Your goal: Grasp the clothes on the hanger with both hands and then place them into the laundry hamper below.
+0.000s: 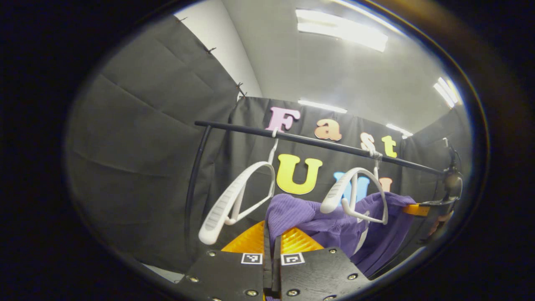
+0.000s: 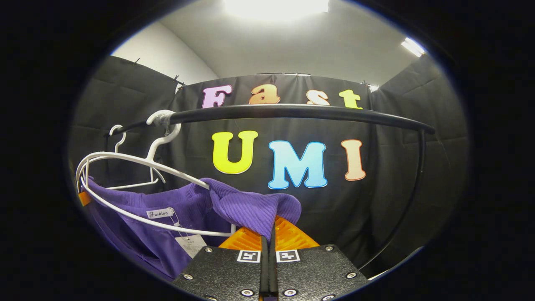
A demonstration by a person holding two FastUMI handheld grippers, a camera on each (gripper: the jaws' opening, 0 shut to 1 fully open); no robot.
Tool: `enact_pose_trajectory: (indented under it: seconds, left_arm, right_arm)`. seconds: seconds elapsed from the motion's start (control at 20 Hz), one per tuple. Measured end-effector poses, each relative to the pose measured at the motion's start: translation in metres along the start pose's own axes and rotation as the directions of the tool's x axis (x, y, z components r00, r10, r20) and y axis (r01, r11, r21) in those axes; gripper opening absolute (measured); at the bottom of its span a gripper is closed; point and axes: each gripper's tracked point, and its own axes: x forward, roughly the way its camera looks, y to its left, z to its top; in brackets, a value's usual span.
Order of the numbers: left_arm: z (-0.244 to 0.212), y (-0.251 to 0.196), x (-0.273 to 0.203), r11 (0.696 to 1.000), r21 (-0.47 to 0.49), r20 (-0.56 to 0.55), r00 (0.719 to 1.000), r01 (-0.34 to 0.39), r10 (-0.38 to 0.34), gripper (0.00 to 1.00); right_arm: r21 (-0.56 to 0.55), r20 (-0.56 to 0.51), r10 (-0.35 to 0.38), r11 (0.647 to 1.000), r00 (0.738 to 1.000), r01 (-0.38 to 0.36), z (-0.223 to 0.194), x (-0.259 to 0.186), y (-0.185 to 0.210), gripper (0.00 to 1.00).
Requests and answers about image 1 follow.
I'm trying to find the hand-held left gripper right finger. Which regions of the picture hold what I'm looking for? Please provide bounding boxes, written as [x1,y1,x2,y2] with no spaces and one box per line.
[272,227,370,301]

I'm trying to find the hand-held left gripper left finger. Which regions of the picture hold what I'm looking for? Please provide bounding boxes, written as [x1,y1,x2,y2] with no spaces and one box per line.
[178,221,272,301]

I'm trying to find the purple knit cardigan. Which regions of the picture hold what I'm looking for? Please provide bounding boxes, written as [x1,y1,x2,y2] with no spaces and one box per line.
[265,192,416,278]

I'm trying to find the white plastic clothes hanger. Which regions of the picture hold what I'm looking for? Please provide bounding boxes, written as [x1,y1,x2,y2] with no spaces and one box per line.
[198,128,280,245]
[320,148,389,225]

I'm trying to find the ceiling light panel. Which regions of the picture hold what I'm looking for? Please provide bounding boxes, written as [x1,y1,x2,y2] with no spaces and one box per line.
[433,77,459,108]
[385,123,414,138]
[296,8,389,53]
[298,99,348,114]

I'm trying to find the black metal garment rack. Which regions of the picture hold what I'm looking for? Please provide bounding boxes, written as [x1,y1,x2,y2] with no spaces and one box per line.
[184,120,450,251]

